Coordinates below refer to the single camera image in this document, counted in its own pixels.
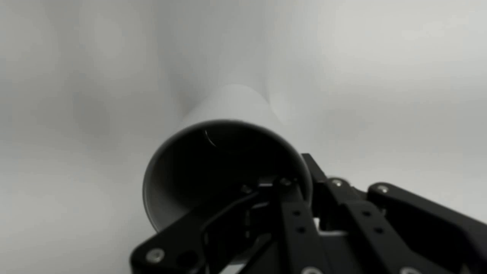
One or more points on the white ceramic mug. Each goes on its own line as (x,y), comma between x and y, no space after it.
(229,108)

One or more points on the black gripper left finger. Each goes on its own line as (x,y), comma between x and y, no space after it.
(223,233)

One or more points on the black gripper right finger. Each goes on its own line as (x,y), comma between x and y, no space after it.
(406,228)

